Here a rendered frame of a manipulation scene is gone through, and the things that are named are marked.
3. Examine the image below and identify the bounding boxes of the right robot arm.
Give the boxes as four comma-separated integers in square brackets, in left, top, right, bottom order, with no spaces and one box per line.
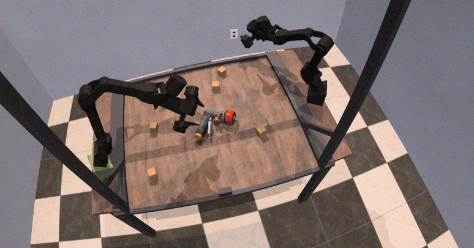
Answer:
[247,15,334,94]

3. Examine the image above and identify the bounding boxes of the small tan block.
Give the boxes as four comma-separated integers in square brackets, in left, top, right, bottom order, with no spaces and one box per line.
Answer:
[217,67,227,77]
[149,122,159,132]
[255,125,266,138]
[212,81,219,91]
[147,167,159,179]

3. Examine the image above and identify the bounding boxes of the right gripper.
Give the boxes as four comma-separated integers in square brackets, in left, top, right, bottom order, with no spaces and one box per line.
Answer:
[240,31,265,48]

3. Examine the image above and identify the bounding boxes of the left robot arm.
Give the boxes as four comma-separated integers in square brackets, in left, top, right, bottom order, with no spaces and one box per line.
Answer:
[78,74,198,167]

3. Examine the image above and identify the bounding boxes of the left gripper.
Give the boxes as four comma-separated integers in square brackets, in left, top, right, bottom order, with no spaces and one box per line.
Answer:
[170,86,205,133]

